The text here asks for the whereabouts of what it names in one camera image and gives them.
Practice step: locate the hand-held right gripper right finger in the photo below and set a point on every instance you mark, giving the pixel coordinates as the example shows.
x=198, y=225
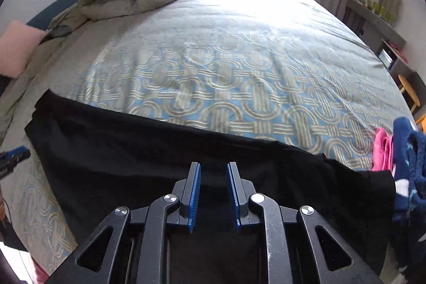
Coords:
x=233, y=200

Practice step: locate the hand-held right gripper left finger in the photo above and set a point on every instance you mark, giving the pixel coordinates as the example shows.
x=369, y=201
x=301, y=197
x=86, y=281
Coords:
x=195, y=200

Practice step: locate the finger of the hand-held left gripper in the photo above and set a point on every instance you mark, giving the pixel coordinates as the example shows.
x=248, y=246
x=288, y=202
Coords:
x=15, y=156

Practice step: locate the black pants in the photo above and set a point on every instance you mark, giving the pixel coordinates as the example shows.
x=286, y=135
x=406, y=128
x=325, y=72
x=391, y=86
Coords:
x=133, y=164

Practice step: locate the pink pillow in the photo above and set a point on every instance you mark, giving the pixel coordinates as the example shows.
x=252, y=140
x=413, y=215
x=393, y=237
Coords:
x=18, y=47

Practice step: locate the patterned blue grey bedspread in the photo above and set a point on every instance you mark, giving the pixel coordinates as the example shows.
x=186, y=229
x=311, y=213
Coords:
x=233, y=57

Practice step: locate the dark blue headboard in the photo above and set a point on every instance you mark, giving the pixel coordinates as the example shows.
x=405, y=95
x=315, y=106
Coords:
x=50, y=14

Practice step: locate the pink garment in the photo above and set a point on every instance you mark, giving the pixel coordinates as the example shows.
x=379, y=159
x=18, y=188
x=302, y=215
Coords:
x=382, y=151

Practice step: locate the navy fleece garment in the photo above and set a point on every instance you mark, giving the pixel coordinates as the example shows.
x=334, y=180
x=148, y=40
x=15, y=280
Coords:
x=409, y=177

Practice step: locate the wooden stool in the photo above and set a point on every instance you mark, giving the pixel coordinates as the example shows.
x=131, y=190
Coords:
x=410, y=91

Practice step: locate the grey dresser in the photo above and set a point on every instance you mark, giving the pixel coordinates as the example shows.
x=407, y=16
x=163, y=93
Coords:
x=386, y=34

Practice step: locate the green bottles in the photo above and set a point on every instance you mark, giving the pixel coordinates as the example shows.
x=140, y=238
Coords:
x=379, y=9

